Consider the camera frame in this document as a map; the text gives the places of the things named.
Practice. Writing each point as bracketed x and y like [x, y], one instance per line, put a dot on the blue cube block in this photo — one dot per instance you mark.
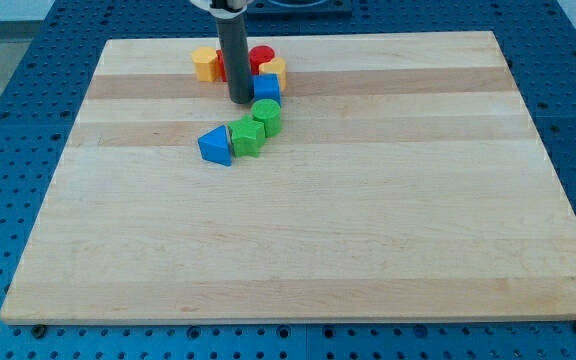
[267, 86]

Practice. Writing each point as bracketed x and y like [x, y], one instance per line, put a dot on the yellow heart block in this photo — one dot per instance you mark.
[277, 66]

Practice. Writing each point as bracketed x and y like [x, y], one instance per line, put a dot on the green star block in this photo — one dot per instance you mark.
[247, 136]

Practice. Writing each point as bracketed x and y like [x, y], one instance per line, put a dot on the green cylinder block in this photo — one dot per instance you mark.
[268, 112]

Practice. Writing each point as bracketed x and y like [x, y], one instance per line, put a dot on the blue triangle block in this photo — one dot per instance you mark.
[214, 146]

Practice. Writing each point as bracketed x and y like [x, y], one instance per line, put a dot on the light wooden board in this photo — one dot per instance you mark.
[409, 184]

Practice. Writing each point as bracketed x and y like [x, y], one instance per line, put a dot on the red cylinder block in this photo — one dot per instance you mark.
[259, 55]

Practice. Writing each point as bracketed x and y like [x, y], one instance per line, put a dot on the yellow hexagon block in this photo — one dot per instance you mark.
[205, 60]

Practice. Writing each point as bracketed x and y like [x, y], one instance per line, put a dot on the red block behind rod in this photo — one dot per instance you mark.
[221, 65]

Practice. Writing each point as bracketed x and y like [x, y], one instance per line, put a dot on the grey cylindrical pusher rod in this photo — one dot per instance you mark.
[233, 42]

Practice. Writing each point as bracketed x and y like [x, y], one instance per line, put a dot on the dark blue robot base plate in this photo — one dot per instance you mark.
[292, 7]

